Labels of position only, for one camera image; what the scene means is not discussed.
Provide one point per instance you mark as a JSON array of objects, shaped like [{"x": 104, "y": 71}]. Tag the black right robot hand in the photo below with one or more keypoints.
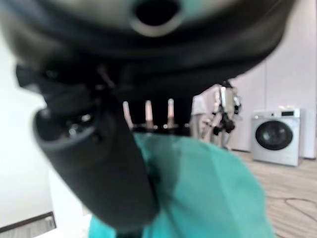
[{"x": 104, "y": 74}]

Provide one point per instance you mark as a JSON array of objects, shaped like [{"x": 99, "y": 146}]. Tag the silver front-load washing machine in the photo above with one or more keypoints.
[{"x": 276, "y": 136}]

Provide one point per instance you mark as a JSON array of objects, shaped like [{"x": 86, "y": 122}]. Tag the teal bed cloth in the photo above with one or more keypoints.
[{"x": 198, "y": 188}]

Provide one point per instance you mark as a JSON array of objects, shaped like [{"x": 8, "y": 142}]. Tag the humanoid robot on stand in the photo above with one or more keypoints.
[{"x": 226, "y": 111}]

